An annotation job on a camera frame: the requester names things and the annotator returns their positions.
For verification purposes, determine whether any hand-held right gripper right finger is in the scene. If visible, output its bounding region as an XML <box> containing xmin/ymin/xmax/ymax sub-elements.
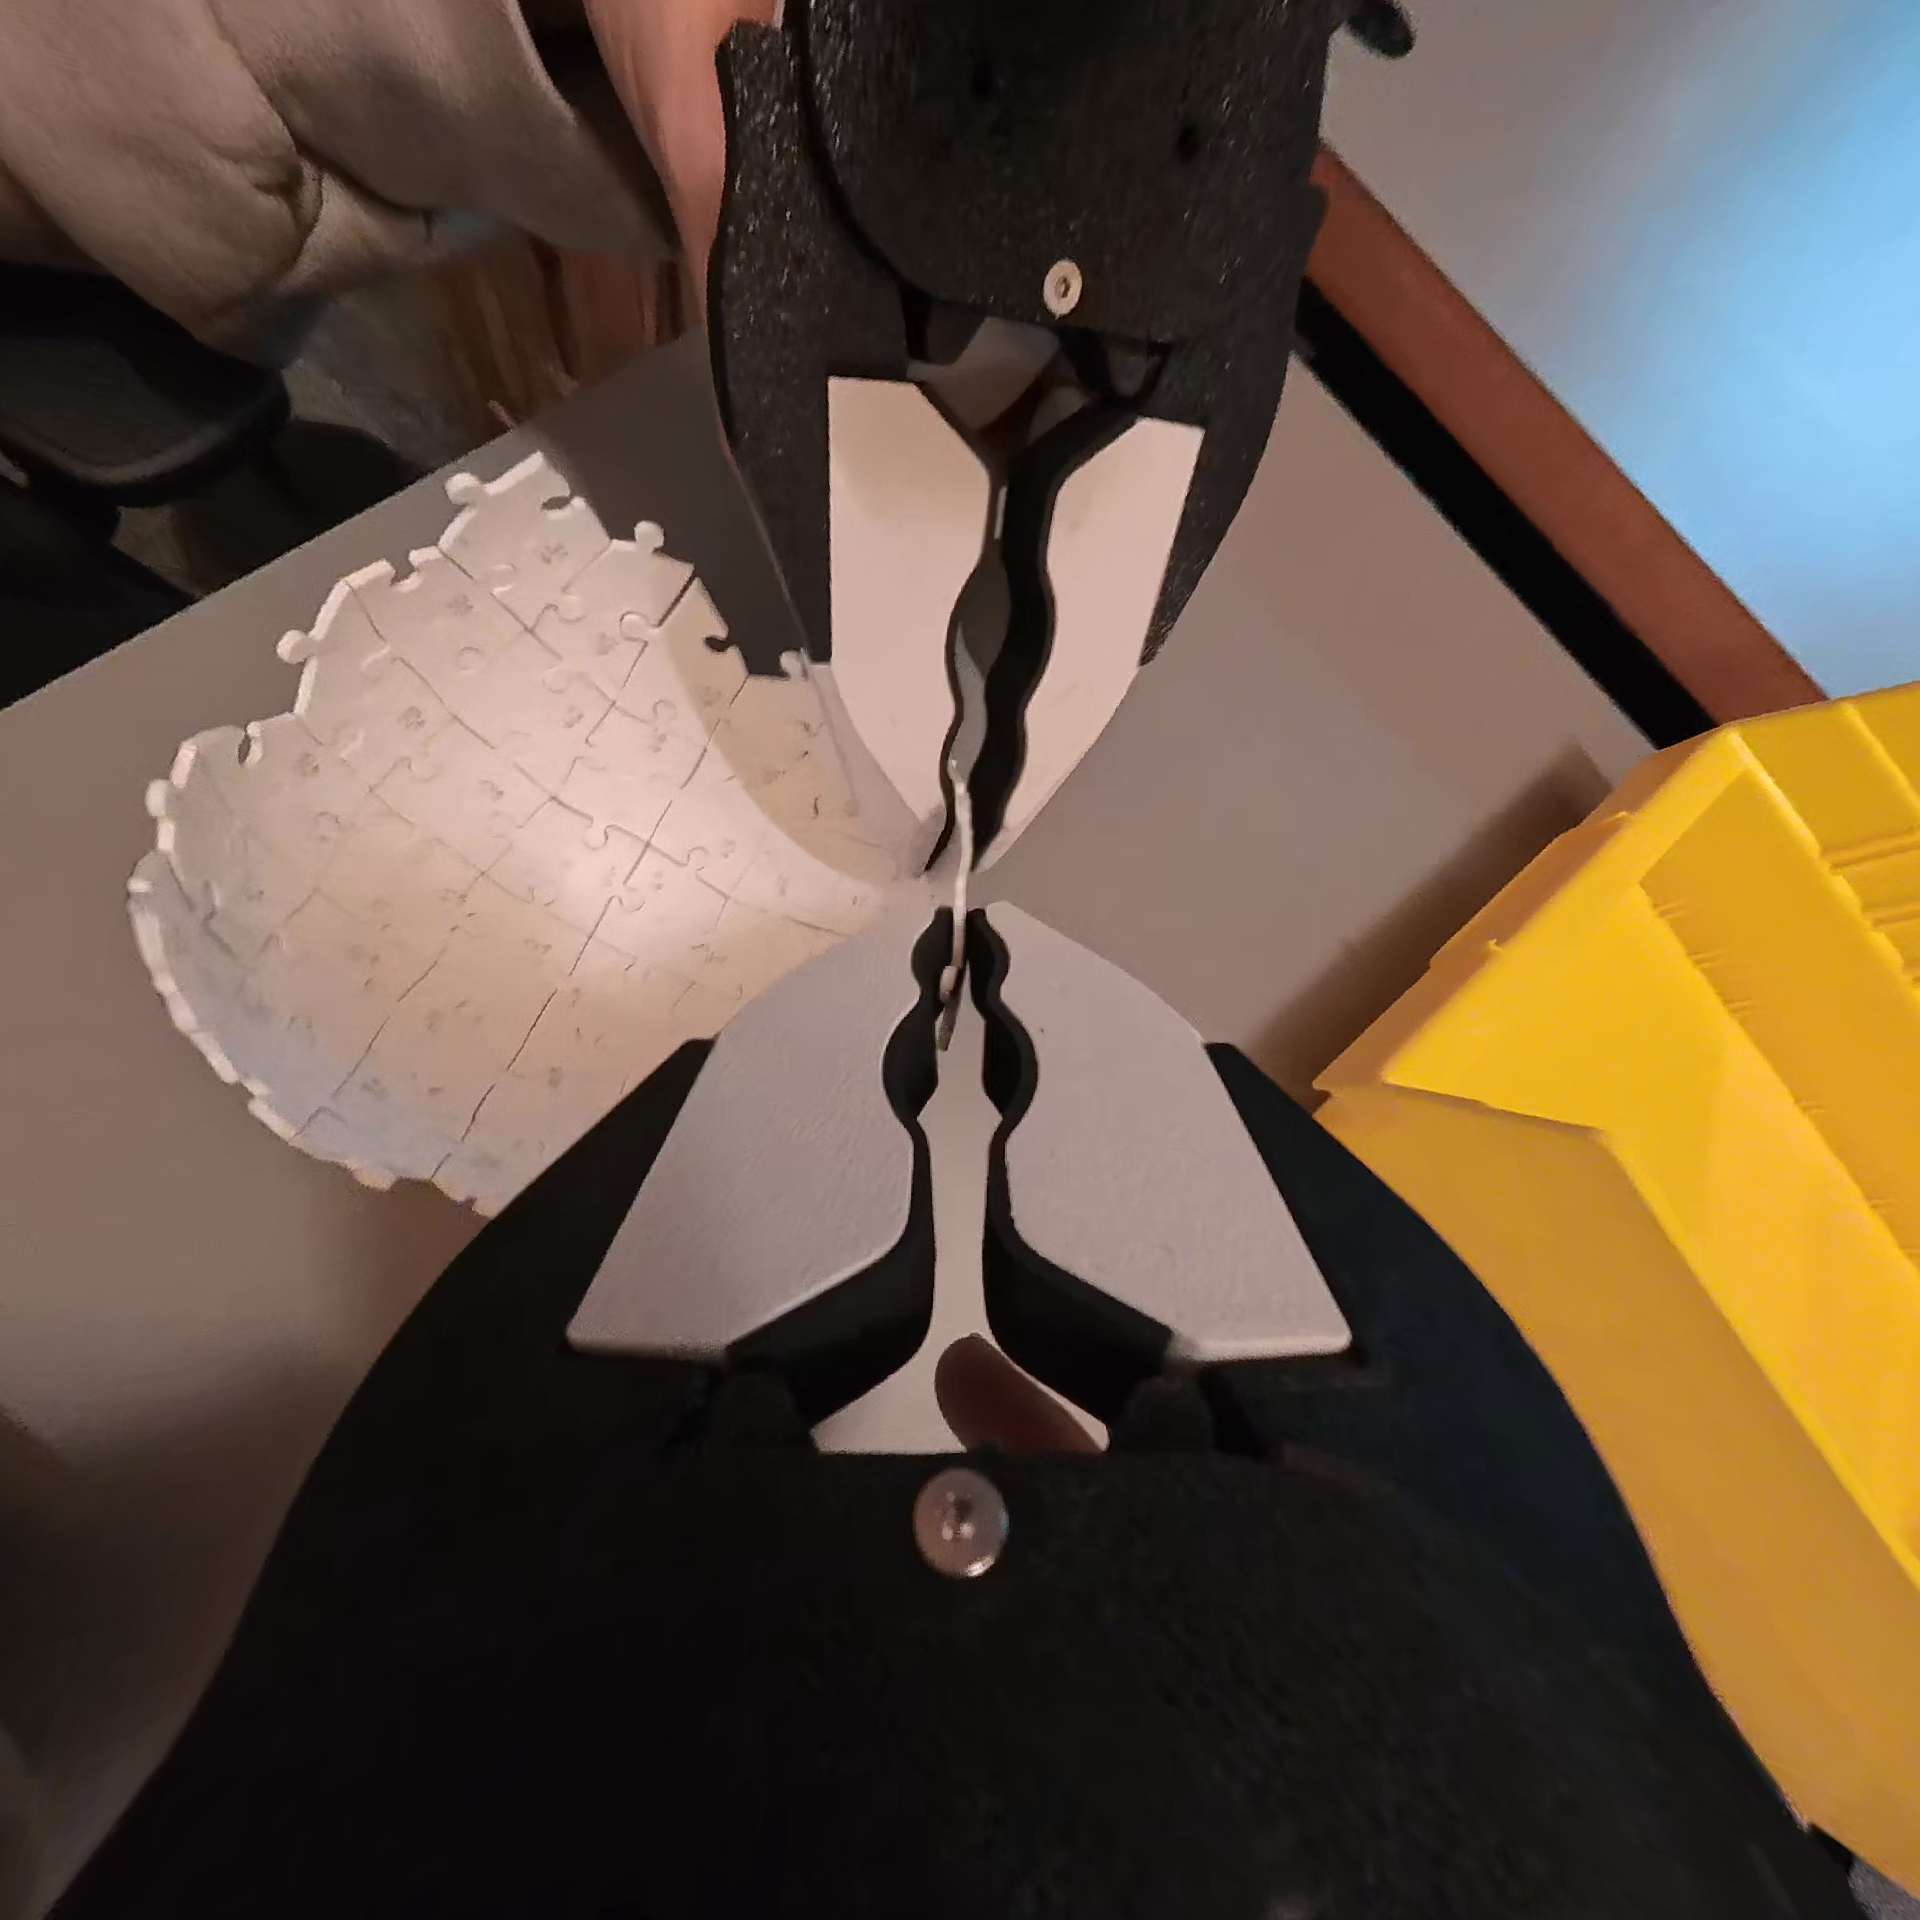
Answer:
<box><xmin>966</xmin><ymin>905</ymin><xmax>1359</xmax><ymax>1425</ymax></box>

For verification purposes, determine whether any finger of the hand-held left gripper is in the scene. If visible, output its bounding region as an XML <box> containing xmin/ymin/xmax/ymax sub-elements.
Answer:
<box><xmin>956</xmin><ymin>413</ymin><xmax>1203</xmax><ymax>876</ymax></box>
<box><xmin>825</xmin><ymin>375</ymin><xmax>1001</xmax><ymax>872</ymax></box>

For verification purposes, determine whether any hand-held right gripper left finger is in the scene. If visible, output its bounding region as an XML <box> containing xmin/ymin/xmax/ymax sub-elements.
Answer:
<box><xmin>567</xmin><ymin>905</ymin><xmax>961</xmax><ymax>1425</ymax></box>

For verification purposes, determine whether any curved jigsaw puzzle piece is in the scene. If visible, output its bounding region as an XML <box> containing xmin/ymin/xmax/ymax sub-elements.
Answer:
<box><xmin>929</xmin><ymin>756</ymin><xmax>987</xmax><ymax>1051</ymax></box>

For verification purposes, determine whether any partly built puzzle ball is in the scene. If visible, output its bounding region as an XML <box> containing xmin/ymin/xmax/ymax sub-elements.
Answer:
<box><xmin>126</xmin><ymin>458</ymin><xmax>939</xmax><ymax>1223</ymax></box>

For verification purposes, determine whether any person's right hand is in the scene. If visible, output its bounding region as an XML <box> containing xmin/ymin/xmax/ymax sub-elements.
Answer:
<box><xmin>932</xmin><ymin>1338</ymin><xmax>1098</xmax><ymax>1455</ymax></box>

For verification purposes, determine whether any wooden pillar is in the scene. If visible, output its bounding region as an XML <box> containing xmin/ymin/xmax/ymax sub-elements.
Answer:
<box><xmin>353</xmin><ymin>250</ymin><xmax>707</xmax><ymax>453</ymax></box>

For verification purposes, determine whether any yellow plastic bin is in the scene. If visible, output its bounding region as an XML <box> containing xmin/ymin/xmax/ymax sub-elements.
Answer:
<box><xmin>1310</xmin><ymin>694</ymin><xmax>1920</xmax><ymax>1843</ymax></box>

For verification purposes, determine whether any wood-edged grey table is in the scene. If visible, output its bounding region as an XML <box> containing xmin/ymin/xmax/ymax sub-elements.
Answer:
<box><xmin>1297</xmin><ymin>0</ymin><xmax>1920</xmax><ymax>751</ymax></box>

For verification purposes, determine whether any black chair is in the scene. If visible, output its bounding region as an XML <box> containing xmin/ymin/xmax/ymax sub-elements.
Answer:
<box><xmin>0</xmin><ymin>264</ymin><xmax>431</xmax><ymax>709</ymax></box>

